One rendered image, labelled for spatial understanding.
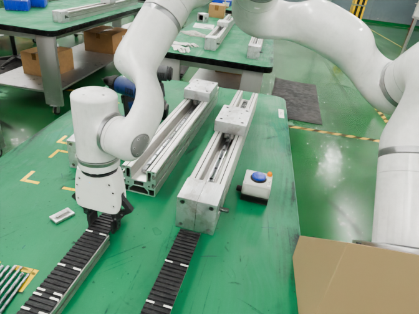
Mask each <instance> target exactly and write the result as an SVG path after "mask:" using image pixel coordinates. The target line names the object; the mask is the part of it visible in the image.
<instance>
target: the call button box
mask: <svg viewBox="0 0 419 314"><path fill-rule="evenodd" d="M254 172H257V171H252V170H248V169H247V170H246V174H245V177H244V181H243V185H242V186H241V185H237V188H236V190H237V191H241V196H240V199H241V200H244V201H249V202H254V203H257V204H262V205H265V206H267V202H268V199H269V195H270V192H271V184H272V177H269V176H267V174H266V173H264V174H265V175H266V179H265V180H264V181H256V180H254V179H253V178H252V174H253V173H254Z"/></svg>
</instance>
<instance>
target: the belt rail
mask: <svg viewBox="0 0 419 314"><path fill-rule="evenodd" d="M109 239H110V236H109V235H107V237H106V238H105V239H104V241H103V242H102V243H101V245H100V246H99V247H98V249H97V250H96V251H95V253H94V254H93V256H92V257H91V258H90V260H89V261H88V262H87V264H86V265H85V267H84V268H83V269H82V271H81V272H80V274H78V276H77V277H76V279H75V280H74V281H73V283H72V284H71V286H70V287H69V288H68V289H67V291H66V292H65V293H64V295H63V296H62V298H61V299H60V300H59V302H58V303H57V305H56V306H55V307H54V308H53V310H52V311H51V312H50V313H49V314H61V313H62V311H63V310H64V308H65V307H66V306H67V304H68V303H69V301H70V300H71V298H72V297H73V296H74V294H75V293H76V291H77V290H78V289H79V287H80V286H81V285H82V283H83V282H84V280H85V279H86V277H87V276H88V274H89V273H90V272H91V270H92V269H93V268H94V266H95V264H96V263H97V262H98V261H99V259H100V258H101V256H102V255H103V253H104V252H105V251H106V249H107V248H108V246H109V245H110V241H109Z"/></svg>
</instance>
